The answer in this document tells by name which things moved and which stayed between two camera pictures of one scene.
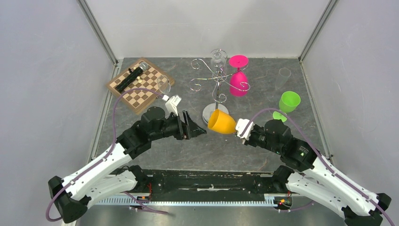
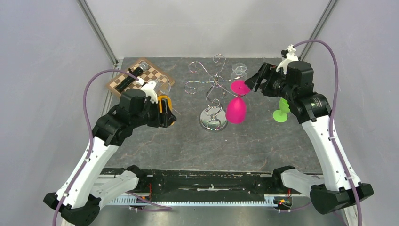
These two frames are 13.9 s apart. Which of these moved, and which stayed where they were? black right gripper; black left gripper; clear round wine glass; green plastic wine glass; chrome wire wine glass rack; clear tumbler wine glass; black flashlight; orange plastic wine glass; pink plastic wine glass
Moved: clear tumbler wine glass; chrome wire wine glass rack; orange plastic wine glass; black left gripper; pink plastic wine glass; black right gripper
Stayed: green plastic wine glass; clear round wine glass; black flashlight
